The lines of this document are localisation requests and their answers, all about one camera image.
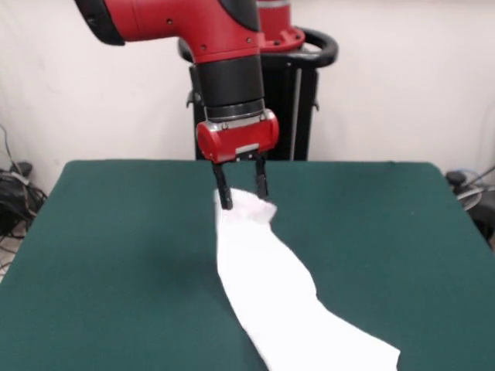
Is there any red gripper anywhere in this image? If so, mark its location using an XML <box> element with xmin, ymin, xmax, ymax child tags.
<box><xmin>196</xmin><ymin>109</ymin><xmax>280</xmax><ymax>211</ymax></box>

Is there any white towel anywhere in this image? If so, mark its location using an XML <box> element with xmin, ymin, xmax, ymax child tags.
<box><xmin>213</xmin><ymin>188</ymin><xmax>401</xmax><ymax>371</ymax></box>

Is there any dark green table cloth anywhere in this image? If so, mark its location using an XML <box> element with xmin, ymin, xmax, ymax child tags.
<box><xmin>0</xmin><ymin>159</ymin><xmax>495</xmax><ymax>371</ymax></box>

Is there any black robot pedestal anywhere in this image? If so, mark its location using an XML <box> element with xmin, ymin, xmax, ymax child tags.
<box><xmin>177</xmin><ymin>25</ymin><xmax>340</xmax><ymax>162</ymax></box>

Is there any black cable tangle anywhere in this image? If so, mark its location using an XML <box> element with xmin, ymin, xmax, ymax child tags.
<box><xmin>0</xmin><ymin>123</ymin><xmax>50</xmax><ymax>267</ymax></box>

